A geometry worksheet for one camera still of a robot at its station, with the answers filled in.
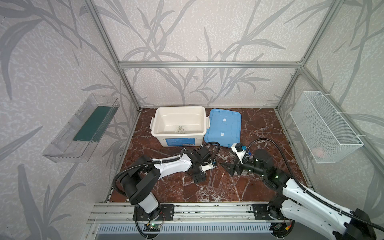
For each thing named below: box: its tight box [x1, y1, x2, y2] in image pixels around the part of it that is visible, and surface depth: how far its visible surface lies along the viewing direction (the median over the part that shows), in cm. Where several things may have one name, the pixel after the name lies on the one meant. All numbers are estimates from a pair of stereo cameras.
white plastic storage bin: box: [149, 106, 211, 147], surface depth 100 cm
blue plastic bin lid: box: [204, 108, 242, 148], surface depth 111 cm
